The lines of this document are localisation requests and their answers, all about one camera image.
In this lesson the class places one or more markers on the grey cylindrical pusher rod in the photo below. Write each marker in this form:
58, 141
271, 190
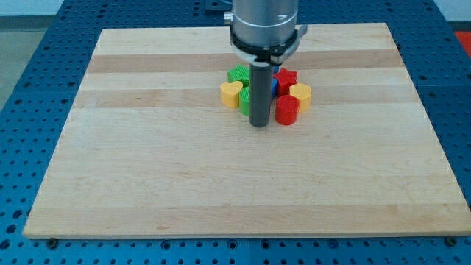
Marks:
260, 95

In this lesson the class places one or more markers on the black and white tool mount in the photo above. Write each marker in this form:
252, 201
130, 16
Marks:
265, 56

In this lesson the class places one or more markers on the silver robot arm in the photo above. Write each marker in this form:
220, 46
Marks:
263, 33

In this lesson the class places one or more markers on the green star block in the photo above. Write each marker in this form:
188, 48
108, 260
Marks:
239, 73

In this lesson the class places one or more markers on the red star block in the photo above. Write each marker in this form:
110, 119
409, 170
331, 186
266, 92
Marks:
285, 79

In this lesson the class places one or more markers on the green circle block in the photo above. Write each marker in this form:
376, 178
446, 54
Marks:
244, 100

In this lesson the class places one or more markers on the blue block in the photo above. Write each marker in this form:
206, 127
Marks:
274, 81

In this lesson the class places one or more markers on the yellow heart block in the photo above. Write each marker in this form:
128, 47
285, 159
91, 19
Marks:
230, 93

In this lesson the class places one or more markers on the red cylinder block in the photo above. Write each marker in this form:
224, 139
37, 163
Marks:
286, 109

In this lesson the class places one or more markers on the yellow hexagon block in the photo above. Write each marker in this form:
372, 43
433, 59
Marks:
303, 93

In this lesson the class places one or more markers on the wooden board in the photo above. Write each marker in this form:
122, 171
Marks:
149, 151

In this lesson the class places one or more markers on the blue perforated table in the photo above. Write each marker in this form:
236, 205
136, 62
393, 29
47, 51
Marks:
34, 115

